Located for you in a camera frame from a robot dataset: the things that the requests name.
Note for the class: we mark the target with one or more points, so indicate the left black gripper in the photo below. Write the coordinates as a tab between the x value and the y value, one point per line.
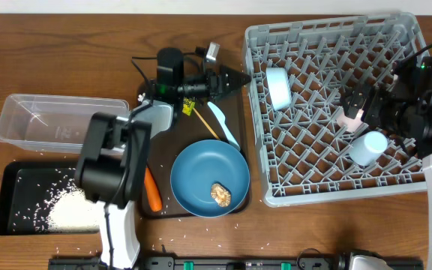
214	82

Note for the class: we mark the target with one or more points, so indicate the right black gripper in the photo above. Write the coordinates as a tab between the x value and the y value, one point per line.
377	97

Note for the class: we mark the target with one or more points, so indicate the pink cup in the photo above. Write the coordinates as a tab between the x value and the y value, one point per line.
351	124

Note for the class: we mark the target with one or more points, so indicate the light blue cup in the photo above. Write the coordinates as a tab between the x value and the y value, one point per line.
368	148

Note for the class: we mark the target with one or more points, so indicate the light blue bowl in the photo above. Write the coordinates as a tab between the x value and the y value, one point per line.
278	87

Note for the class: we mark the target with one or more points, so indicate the dark blue plate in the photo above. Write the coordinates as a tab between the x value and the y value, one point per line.
200	166

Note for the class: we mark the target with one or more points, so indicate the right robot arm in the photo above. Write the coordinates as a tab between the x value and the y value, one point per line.
419	73

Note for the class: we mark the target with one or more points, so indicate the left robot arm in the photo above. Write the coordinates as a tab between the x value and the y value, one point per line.
112	162

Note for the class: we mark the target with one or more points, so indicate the grey plastic dishwasher rack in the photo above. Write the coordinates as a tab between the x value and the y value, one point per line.
302	152

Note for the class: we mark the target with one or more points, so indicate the brown serving tray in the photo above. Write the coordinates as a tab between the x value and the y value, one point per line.
166	146

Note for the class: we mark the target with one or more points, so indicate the yellow green snack packet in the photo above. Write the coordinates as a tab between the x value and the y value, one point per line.
188	106

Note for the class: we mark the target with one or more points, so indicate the wooden chopstick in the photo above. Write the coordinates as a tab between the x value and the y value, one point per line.
206	124

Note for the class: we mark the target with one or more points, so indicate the light blue plastic knife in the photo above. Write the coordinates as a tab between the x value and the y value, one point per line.
221	118

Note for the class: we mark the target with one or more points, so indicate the brown pastry piece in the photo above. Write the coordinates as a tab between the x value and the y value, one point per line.
220	195

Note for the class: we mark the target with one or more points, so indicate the orange carrot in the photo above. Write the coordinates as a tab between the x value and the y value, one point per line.
153	195

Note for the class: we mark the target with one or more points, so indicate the clear plastic bin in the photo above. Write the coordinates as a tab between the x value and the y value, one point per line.
52	123

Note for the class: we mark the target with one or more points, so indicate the white rice pile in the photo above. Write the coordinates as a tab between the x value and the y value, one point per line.
48	201

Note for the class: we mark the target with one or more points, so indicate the black plastic tray bin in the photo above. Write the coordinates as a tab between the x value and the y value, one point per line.
8	186

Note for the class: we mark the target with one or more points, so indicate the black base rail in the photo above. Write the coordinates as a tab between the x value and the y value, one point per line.
169	263

